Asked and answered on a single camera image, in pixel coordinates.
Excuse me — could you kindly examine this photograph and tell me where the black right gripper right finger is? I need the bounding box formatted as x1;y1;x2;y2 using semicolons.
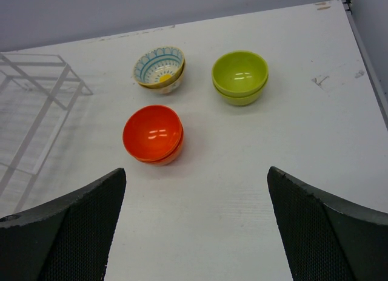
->
267;166;387;280

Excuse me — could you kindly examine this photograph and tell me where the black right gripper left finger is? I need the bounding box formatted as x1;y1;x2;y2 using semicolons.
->
1;168;126;280

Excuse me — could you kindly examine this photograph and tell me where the orange bowl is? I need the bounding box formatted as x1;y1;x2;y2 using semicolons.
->
133;126;184;166
122;104;183;162

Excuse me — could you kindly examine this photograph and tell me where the lime green bowl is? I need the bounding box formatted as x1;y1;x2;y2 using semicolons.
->
212;50;269;98
213;80;268;106

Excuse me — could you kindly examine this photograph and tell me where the floral patterned white bowl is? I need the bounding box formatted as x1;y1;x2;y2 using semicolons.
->
139;63;186;95

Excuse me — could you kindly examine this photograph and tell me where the yellow dotted white bowl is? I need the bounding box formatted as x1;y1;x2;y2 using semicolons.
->
133;46;185;89

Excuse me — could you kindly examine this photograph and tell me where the white wire dish rack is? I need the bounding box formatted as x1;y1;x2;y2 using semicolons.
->
1;53;93;216

